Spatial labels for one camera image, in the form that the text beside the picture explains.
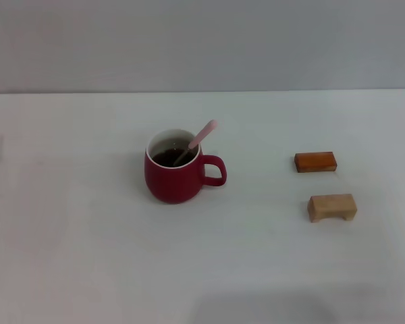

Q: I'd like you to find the pink handled metal spoon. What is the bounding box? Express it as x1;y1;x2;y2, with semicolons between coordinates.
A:
173;119;219;167

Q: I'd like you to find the red ceramic coffee cup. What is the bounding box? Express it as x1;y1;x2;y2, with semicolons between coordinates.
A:
144;128;228;205

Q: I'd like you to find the orange-brown wooden block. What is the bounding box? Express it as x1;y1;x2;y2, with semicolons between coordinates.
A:
294;151;339;173

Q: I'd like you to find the light wooden bridge block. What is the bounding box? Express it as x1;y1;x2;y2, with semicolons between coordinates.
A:
306;193;358;223

